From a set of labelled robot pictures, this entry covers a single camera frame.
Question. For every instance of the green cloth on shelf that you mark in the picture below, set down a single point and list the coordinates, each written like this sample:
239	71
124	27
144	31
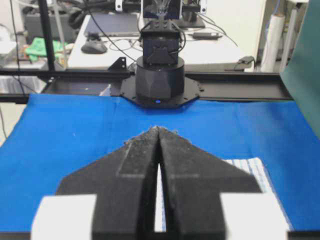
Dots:
37	49

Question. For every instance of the black computer mouse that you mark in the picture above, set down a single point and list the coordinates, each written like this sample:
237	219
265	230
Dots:
94	47

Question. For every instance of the white blue striped towel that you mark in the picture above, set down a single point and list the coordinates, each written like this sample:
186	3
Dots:
254	216

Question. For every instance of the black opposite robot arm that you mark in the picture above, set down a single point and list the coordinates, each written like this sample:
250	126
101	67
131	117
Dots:
159	186

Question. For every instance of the black aluminium frame rail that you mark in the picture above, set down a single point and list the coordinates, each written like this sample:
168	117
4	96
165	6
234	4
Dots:
211	86

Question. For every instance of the black vertical frame post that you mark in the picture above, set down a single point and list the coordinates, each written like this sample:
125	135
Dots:
47	34

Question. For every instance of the black monitor stand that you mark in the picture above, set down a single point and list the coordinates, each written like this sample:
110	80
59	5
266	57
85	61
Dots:
189	16

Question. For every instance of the dark green backdrop sheet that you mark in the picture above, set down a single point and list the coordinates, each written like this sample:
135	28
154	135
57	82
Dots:
301	76

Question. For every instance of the white paper roll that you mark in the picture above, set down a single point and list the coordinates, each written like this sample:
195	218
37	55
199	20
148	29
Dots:
273	39

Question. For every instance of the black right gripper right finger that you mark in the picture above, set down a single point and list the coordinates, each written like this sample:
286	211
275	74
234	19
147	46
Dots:
193	180

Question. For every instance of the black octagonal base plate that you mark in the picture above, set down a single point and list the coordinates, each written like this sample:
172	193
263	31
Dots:
160	95

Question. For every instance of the blue table cloth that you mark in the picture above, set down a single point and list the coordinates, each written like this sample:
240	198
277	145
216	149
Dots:
58	134

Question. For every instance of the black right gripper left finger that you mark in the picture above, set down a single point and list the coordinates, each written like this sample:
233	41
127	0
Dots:
124	182

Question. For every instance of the white desk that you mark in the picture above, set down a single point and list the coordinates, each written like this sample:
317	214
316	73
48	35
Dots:
160	43

